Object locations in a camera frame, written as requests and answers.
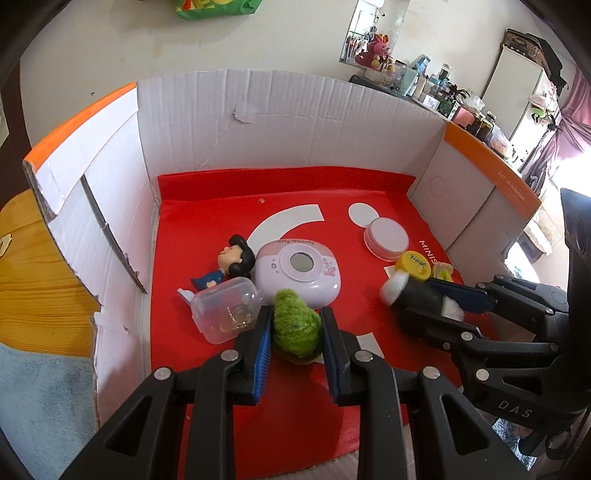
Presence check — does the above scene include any black roll with white paper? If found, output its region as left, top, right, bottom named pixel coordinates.
left=380, top=270, right=464, bottom=322

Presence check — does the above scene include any white round lid container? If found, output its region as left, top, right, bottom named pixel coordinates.
left=363, top=217, right=410, bottom=262

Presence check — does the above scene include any green yarn ball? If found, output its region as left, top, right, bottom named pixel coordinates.
left=273, top=289, right=322, bottom=364

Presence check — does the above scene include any clear plastic capsule case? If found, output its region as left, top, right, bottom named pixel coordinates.
left=190, top=277, right=263, bottom=345

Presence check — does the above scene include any pink mini printer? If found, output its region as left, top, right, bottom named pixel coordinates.
left=253, top=239, right=342, bottom=309

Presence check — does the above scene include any black-haired boy figurine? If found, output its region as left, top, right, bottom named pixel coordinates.
left=176, top=234, right=256, bottom=304

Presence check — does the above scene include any small yellow-green plush toy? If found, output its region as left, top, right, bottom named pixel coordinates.
left=432, top=262, right=454, bottom=282

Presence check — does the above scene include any light blue fluffy towel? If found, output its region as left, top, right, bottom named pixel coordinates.
left=1, top=344, right=97, bottom=479

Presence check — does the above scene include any white refrigerator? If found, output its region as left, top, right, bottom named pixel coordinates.
left=483, top=46, right=543, bottom=138

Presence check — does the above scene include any orange cardboard box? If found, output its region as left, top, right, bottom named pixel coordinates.
left=22, top=68, right=542, bottom=480

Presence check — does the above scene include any small tag on table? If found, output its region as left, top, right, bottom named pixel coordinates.
left=0, top=233, right=12, bottom=257

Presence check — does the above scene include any cluttered side table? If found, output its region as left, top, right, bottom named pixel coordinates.
left=349, top=55, right=515, bottom=161

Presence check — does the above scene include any pink rabbit plush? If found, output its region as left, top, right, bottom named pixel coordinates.
left=355, top=34, right=391, bottom=71

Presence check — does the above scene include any green shopping bag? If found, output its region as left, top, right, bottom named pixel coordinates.
left=175, top=0, right=262, bottom=21

